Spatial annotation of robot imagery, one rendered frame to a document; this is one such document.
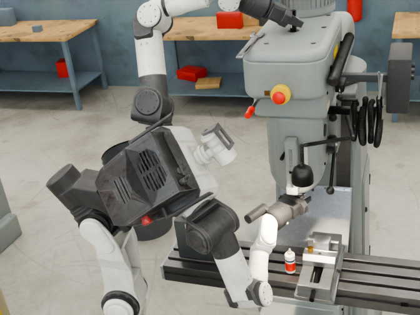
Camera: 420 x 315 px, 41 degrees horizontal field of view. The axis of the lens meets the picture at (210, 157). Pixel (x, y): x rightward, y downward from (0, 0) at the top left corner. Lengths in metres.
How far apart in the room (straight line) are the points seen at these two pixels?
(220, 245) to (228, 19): 4.31
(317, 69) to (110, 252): 0.90
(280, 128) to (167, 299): 1.98
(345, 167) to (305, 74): 0.87
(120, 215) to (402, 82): 1.09
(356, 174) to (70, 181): 1.25
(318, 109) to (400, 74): 0.40
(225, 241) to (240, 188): 2.93
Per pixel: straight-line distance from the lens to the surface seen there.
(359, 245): 2.74
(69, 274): 4.07
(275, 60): 1.70
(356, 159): 2.49
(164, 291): 3.72
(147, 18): 1.82
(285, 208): 2.04
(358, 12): 6.06
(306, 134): 1.92
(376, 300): 2.26
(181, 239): 2.38
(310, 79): 1.70
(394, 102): 2.15
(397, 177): 4.77
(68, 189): 1.88
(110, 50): 7.19
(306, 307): 2.32
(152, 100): 1.74
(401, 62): 2.10
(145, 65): 1.81
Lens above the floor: 2.40
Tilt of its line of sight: 28 degrees down
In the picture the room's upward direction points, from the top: 7 degrees counter-clockwise
